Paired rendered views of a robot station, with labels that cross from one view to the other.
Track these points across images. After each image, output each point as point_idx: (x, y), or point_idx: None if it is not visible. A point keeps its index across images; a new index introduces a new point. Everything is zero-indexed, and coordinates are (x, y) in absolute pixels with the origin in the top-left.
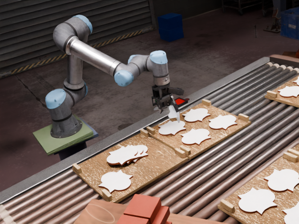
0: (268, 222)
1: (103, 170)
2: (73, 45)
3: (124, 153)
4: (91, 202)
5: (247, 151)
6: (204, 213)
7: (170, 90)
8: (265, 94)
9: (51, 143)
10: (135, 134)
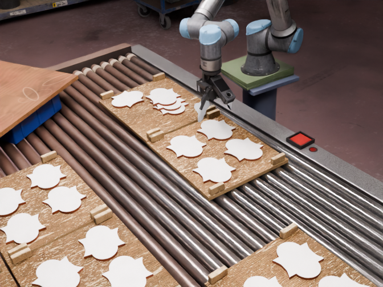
0: (17, 180)
1: None
2: None
3: (164, 97)
4: (73, 75)
5: (149, 192)
6: (58, 150)
7: (211, 82)
8: (309, 233)
9: (232, 65)
10: (220, 109)
